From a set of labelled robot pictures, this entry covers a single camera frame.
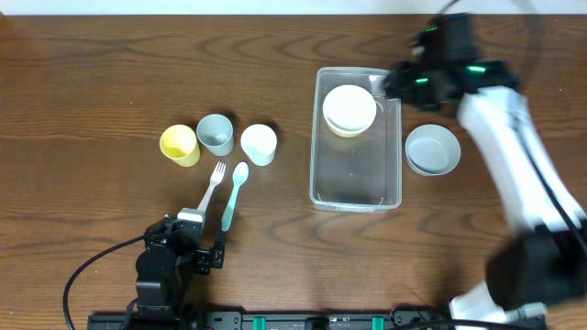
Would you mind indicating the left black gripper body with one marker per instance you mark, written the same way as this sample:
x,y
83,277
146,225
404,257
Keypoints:
x,y
207,256

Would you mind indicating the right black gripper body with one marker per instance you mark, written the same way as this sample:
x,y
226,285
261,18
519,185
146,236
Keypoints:
x,y
403,84

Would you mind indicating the grey plastic bowl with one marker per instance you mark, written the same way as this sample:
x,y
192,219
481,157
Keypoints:
x,y
432,150

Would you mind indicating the yellow plastic cup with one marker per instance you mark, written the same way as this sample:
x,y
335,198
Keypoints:
x,y
179,144

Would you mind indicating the yellow plastic bowl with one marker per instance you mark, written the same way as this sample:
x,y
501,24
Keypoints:
x,y
348,128

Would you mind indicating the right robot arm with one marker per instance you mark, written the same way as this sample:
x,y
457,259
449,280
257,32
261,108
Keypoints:
x,y
545,263

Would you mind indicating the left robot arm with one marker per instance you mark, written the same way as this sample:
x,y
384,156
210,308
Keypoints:
x,y
165,271

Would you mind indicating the clear plastic container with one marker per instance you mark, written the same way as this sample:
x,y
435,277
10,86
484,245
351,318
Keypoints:
x,y
361,174

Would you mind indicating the white plastic fork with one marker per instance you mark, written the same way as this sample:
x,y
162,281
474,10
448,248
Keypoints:
x,y
216,178

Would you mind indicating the teal plastic spoon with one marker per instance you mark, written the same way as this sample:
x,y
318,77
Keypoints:
x,y
240,176

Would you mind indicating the grey-blue plastic cup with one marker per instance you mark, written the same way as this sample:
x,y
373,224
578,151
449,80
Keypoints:
x,y
216,133

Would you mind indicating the white plastic cup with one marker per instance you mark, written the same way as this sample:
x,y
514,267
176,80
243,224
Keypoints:
x,y
259,142

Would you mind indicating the black mounting rail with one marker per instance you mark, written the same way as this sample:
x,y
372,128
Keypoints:
x,y
273,321

